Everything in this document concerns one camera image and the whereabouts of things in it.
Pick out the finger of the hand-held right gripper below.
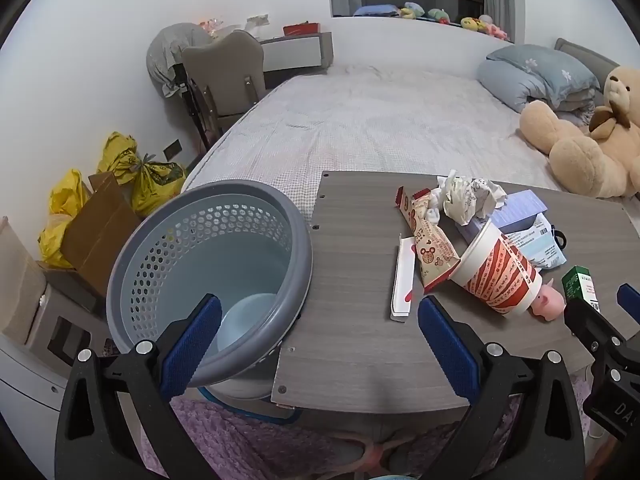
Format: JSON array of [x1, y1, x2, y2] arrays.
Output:
[[564, 301, 627, 362], [616, 283, 640, 327]]

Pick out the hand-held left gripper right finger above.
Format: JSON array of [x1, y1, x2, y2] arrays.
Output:
[[417, 296, 586, 480]]

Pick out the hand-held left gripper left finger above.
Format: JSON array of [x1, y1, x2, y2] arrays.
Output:
[[54, 294, 223, 480]]

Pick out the green white small carton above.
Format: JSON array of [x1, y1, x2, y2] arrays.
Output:
[[561, 265, 601, 313]]

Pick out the white paper sleeve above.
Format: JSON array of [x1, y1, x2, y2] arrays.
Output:
[[390, 233, 417, 322]]

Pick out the red white paper cup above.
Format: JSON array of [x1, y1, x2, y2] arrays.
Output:
[[448, 220, 543, 320]]

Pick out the grey perforated plastic basket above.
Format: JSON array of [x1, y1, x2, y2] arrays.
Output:
[[106, 180, 313, 393]]

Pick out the blue white face mask packet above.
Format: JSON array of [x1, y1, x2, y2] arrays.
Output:
[[507, 212, 568, 268]]

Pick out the pink pig toy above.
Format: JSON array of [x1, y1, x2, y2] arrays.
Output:
[[530, 280, 568, 321]]

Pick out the light blue plastic bowl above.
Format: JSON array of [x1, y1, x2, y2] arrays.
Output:
[[217, 294, 278, 353]]

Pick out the red beige snack wrapper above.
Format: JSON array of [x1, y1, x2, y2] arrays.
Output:
[[396, 186, 461, 295]]

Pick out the purple fuzzy cloth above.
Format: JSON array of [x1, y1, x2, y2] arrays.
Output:
[[140, 360, 601, 480]]

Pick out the grey printed carton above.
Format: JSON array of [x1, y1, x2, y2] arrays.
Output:
[[27, 266, 117, 377]]

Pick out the lilac cardboard box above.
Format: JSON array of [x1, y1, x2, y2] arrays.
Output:
[[455, 189, 548, 246]]

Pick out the brown cardboard box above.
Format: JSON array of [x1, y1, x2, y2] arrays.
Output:
[[61, 171, 143, 286]]

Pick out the beige teddy bear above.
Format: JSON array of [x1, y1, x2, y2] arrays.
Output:
[[519, 66, 640, 198]]

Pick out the crumpled lined white paper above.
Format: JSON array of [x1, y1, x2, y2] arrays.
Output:
[[425, 170, 508, 226]]

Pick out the white cabinet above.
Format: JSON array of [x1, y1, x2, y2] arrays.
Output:
[[0, 334, 76, 428]]

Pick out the yellow plastic bag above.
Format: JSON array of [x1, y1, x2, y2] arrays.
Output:
[[97, 131, 138, 181], [131, 155, 187, 218], [39, 169, 91, 268]]

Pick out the beige cardboard box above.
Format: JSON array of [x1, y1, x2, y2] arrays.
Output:
[[0, 216, 48, 346]]

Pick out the bed with white sheet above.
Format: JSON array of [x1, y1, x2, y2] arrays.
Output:
[[185, 64, 640, 211]]

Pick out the blue grey pillows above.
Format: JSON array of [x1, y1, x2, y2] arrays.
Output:
[[476, 44, 601, 113]]

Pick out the grey padded headboard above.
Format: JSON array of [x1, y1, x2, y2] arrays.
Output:
[[554, 37, 621, 93]]

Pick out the grey upholstered chair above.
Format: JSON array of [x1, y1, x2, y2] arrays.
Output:
[[180, 30, 266, 153]]

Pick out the grey cloth bundle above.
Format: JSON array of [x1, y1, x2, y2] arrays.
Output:
[[146, 22, 213, 98]]

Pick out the pink plush toy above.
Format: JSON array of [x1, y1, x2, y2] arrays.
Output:
[[480, 15, 509, 41]]

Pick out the white grey desk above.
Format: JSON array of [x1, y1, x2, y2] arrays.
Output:
[[252, 31, 333, 91]]

